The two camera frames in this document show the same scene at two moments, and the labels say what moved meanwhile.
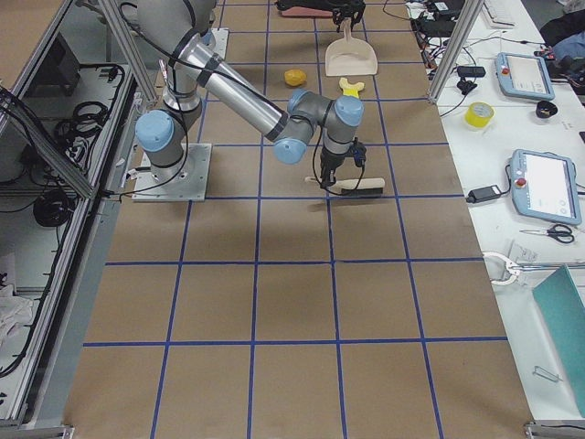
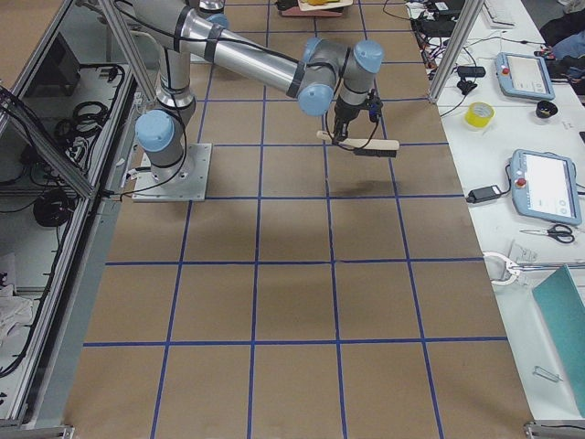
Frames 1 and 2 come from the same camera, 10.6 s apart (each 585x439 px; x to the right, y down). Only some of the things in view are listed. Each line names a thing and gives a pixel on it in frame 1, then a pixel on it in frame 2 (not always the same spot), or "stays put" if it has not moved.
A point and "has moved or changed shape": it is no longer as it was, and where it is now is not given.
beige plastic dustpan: x=350 y=56 has moved or changed shape
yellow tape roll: x=478 y=114 stays put
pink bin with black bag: x=306 y=8 stays put
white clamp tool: x=515 y=269 stays put
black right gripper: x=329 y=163 -> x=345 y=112
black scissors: x=563 y=232 stays put
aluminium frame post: x=455 y=50 stays put
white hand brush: x=352 y=187 -> x=372 y=147
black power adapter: x=483 y=193 stays put
